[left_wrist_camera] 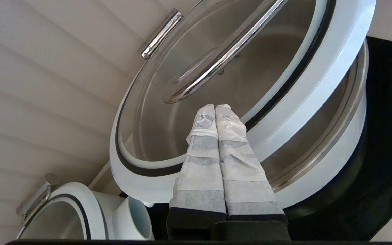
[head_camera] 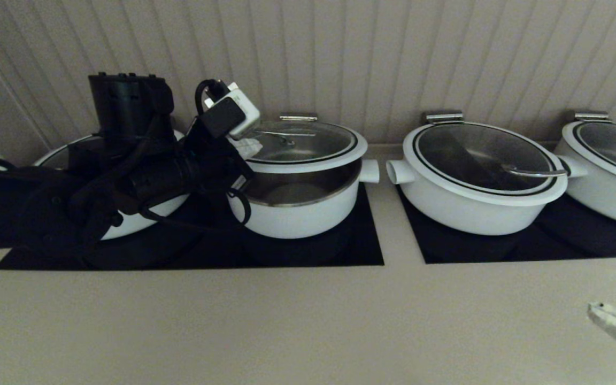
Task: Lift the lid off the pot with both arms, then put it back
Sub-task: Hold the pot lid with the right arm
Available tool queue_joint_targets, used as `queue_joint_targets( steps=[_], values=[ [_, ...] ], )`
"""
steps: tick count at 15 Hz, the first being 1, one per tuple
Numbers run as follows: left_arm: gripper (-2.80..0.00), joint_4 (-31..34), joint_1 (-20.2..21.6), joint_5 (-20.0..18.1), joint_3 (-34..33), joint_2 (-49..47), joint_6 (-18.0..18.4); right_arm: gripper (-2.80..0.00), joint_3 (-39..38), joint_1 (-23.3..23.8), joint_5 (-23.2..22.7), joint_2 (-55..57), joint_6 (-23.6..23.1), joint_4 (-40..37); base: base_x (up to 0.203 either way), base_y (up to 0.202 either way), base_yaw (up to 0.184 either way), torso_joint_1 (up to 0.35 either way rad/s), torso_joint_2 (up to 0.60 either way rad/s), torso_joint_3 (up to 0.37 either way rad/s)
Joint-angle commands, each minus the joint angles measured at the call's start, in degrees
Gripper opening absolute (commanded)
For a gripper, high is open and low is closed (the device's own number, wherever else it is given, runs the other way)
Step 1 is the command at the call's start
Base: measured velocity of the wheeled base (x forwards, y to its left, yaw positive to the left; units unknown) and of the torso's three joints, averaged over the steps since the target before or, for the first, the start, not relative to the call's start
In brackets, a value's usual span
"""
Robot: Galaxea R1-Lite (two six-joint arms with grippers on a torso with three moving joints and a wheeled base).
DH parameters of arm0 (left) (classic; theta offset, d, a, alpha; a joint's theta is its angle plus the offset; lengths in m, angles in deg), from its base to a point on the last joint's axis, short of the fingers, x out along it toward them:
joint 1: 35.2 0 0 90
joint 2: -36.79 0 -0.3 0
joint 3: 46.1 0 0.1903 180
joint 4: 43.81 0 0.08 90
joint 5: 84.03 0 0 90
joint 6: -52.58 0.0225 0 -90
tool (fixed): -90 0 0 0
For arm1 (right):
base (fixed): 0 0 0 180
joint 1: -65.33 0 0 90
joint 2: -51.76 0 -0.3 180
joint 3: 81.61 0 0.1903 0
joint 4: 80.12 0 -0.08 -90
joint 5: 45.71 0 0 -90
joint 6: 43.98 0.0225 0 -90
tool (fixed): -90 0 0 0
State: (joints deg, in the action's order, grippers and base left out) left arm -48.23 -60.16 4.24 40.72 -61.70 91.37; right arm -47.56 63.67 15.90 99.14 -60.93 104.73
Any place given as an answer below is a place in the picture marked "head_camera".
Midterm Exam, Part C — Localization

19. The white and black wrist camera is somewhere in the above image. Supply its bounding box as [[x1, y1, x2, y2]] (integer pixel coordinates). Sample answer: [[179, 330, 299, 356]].
[[201, 81, 261, 141]]

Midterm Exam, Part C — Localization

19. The white pot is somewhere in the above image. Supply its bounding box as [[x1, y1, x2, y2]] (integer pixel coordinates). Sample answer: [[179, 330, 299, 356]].
[[227, 158, 380, 240], [386, 123, 587, 236], [554, 122, 616, 230], [102, 190, 192, 241]]

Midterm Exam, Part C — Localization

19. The black glass cooktop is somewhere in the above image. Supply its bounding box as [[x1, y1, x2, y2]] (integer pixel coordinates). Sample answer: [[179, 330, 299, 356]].
[[0, 184, 384, 271], [396, 187, 616, 264]]

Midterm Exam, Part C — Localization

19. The black camera cable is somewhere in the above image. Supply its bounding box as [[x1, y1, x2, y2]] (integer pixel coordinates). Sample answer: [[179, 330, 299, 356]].
[[195, 79, 229, 116]]

